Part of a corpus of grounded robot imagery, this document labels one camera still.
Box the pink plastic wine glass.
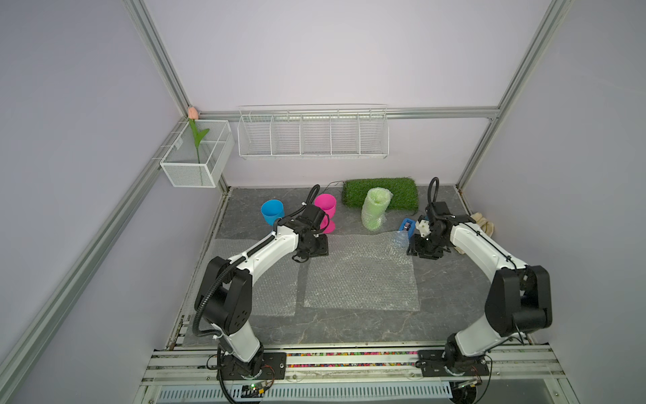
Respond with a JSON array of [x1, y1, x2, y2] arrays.
[[315, 194, 337, 234]]

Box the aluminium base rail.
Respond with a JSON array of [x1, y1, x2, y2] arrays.
[[134, 343, 579, 403]]

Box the green plastic wine glass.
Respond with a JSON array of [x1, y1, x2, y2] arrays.
[[362, 189, 390, 229]]

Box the artificial tulip flower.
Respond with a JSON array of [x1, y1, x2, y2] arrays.
[[187, 106, 210, 163]]

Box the blue tape dispenser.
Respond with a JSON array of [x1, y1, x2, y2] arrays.
[[397, 218, 417, 243]]

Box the white wire wall rack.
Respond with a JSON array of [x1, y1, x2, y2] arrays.
[[237, 104, 390, 159]]

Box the blue plastic wine glass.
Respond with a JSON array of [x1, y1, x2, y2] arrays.
[[261, 200, 285, 226]]

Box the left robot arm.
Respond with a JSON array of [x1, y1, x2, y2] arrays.
[[191, 184, 331, 377]]

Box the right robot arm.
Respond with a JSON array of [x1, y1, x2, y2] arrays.
[[406, 177, 553, 376]]

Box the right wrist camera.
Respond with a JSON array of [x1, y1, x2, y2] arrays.
[[416, 219, 432, 238]]

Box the artificial grass mat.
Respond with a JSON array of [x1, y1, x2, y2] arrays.
[[342, 178, 419, 210]]

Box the white mesh wall basket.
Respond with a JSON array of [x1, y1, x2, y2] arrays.
[[160, 119, 235, 189]]

